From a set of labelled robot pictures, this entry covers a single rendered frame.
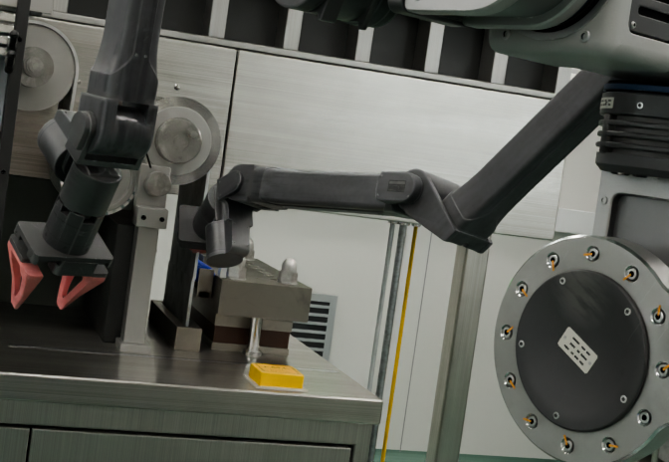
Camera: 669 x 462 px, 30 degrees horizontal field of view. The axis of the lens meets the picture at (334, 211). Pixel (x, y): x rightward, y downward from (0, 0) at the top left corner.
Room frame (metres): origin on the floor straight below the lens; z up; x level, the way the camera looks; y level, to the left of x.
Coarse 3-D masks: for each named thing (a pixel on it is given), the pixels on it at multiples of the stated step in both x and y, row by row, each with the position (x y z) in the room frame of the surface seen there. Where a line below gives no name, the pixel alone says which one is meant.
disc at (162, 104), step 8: (160, 104) 2.04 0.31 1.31; (168, 104) 2.05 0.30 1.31; (176, 104) 2.05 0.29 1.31; (184, 104) 2.05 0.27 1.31; (192, 104) 2.06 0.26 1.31; (200, 104) 2.06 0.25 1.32; (200, 112) 2.06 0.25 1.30; (208, 112) 2.07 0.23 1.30; (208, 120) 2.07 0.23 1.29; (216, 128) 2.07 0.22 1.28; (216, 136) 2.07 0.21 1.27; (216, 144) 2.07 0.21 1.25; (216, 152) 2.07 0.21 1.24; (144, 160) 2.04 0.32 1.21; (208, 160) 2.07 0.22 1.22; (200, 168) 2.07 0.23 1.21; (208, 168) 2.07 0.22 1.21; (176, 176) 2.05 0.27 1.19; (184, 176) 2.06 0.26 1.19; (192, 176) 2.06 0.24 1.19; (200, 176) 2.07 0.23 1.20; (176, 184) 2.06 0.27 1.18
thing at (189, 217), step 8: (184, 208) 2.02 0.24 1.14; (192, 208) 2.02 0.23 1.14; (200, 208) 1.97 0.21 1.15; (184, 216) 2.01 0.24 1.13; (192, 216) 2.02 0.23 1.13; (200, 216) 1.97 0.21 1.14; (184, 224) 2.00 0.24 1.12; (192, 224) 2.01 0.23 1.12; (200, 224) 1.98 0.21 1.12; (184, 232) 2.00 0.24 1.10; (192, 232) 2.00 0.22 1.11; (200, 232) 1.99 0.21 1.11; (184, 240) 1.99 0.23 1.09; (192, 240) 1.99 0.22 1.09; (200, 240) 2.00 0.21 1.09
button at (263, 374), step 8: (256, 368) 1.87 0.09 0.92; (264, 368) 1.87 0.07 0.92; (272, 368) 1.88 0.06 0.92; (280, 368) 1.89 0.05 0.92; (288, 368) 1.90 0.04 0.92; (256, 376) 1.86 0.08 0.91; (264, 376) 1.84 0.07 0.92; (272, 376) 1.85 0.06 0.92; (280, 376) 1.85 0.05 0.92; (288, 376) 1.86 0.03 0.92; (296, 376) 1.86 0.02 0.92; (264, 384) 1.84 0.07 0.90; (272, 384) 1.85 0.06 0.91; (280, 384) 1.85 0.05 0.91; (288, 384) 1.86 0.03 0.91; (296, 384) 1.86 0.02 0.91
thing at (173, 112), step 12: (168, 108) 2.04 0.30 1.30; (180, 108) 2.05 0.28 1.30; (156, 120) 2.04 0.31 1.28; (192, 120) 2.06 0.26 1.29; (204, 120) 2.06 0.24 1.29; (204, 132) 2.06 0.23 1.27; (204, 144) 2.07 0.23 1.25; (156, 156) 2.04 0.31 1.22; (204, 156) 2.07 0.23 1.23; (180, 168) 2.05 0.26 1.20; (192, 168) 2.06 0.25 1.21
